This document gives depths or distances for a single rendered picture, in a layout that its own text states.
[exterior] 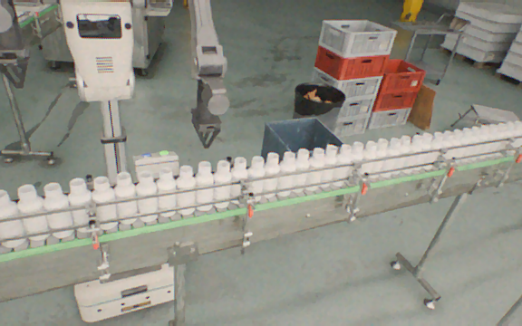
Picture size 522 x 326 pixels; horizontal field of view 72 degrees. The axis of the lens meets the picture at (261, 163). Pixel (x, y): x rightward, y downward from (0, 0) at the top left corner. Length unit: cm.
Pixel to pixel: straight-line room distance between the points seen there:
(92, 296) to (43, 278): 75
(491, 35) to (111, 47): 731
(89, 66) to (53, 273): 75
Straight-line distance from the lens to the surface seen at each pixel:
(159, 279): 199
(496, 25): 809
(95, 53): 151
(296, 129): 199
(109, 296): 199
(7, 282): 126
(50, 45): 506
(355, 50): 351
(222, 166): 115
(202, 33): 96
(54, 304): 231
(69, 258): 120
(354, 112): 389
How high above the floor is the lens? 181
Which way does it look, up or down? 34 degrees down
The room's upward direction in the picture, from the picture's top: 9 degrees clockwise
